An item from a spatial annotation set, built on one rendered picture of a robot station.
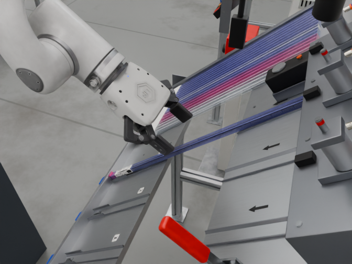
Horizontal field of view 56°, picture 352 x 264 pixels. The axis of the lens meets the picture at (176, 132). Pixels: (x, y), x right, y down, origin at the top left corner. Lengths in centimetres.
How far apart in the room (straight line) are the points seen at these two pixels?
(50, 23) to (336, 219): 49
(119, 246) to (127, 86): 27
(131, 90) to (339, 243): 42
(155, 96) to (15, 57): 23
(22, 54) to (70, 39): 9
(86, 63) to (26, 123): 168
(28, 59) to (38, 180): 138
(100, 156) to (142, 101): 133
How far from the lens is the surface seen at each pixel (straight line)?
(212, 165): 180
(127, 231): 61
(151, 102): 60
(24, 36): 53
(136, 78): 61
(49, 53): 55
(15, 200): 133
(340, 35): 47
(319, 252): 30
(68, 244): 75
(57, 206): 174
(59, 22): 59
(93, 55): 58
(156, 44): 286
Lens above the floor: 136
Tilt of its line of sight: 43 degrees down
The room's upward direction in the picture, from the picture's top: straight up
